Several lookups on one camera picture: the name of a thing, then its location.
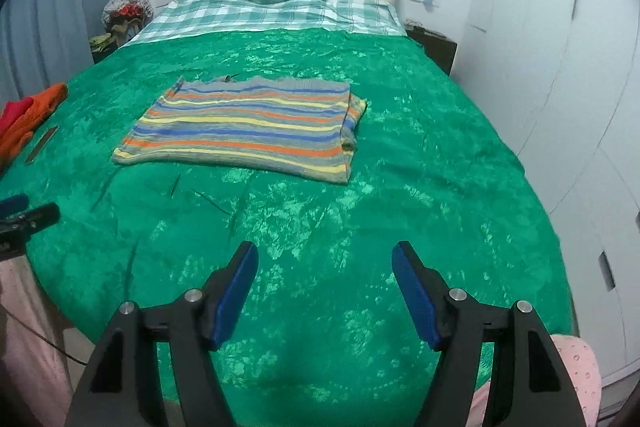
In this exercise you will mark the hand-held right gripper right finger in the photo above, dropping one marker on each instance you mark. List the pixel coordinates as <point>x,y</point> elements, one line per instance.
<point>415,297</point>

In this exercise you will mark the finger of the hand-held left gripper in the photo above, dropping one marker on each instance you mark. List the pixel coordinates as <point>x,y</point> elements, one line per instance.
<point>40,216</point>
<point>12,203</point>

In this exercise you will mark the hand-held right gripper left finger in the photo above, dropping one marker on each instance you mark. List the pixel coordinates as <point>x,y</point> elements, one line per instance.
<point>235,297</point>

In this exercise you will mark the striped knit shirt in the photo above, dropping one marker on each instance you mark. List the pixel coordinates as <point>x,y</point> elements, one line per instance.
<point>240,129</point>

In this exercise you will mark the pile of mixed clothes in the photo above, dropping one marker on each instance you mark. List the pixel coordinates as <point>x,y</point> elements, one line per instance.
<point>112,34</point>

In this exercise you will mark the black smartphone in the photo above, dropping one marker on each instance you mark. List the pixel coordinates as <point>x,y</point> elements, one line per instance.
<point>42,144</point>

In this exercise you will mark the red cloth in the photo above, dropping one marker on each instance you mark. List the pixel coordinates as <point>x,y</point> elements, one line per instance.
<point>12,114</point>

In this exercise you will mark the orange cloth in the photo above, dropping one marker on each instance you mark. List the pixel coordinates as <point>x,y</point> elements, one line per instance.
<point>35,117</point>

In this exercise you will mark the green velvet blanket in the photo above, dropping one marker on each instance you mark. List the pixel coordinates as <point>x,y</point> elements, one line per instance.
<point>325,227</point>

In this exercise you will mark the pink dotted bed sheet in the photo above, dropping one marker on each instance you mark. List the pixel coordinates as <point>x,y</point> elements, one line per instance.
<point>575,372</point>

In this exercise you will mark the floral fabric bundle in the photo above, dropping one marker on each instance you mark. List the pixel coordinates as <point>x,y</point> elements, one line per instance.
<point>127,2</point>

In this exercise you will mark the dark wooden nightstand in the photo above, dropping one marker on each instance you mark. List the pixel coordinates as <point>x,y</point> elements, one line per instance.
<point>437,47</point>

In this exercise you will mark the white wardrobe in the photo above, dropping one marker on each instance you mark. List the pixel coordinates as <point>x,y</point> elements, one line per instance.
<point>560,57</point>

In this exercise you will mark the green checkered bed sheet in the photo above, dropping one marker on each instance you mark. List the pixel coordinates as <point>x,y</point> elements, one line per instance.
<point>260,14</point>

